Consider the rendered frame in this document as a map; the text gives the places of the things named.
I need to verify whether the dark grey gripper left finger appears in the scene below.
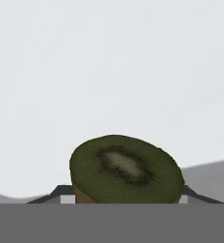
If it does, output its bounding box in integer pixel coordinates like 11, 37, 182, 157
26, 184, 76, 205

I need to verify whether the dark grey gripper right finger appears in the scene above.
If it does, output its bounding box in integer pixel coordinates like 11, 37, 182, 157
178, 184, 224, 205

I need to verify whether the halved green kiwi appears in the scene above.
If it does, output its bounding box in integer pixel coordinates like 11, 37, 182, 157
68, 134, 186, 205

